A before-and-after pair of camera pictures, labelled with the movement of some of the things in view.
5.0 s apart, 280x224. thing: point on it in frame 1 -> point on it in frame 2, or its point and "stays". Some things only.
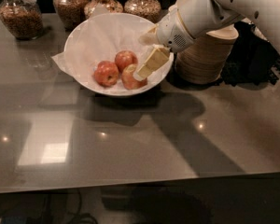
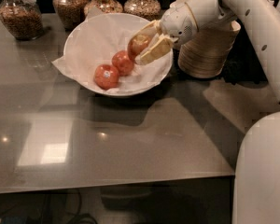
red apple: [128, 78] -> [136, 45]
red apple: [125, 58] stays
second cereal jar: [72, 7] stays
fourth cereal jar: [143, 3] stays
